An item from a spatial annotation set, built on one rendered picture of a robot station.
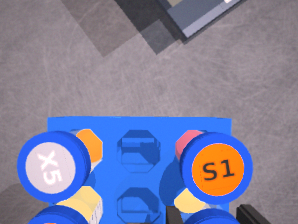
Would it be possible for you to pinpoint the blue tube rack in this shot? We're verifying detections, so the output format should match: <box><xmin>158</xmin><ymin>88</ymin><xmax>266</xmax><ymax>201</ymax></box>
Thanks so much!
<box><xmin>47</xmin><ymin>116</ymin><xmax>231</xmax><ymax>224</ymax></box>

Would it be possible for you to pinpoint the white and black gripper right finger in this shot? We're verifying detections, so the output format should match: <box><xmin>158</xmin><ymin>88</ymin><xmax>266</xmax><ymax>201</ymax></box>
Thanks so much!
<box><xmin>236</xmin><ymin>204</ymin><xmax>271</xmax><ymax>224</ymax></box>

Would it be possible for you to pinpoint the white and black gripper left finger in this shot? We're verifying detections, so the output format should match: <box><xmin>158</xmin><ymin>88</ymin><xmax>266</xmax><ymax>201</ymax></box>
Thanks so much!
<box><xmin>165</xmin><ymin>206</ymin><xmax>184</xmax><ymax>224</ymax></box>

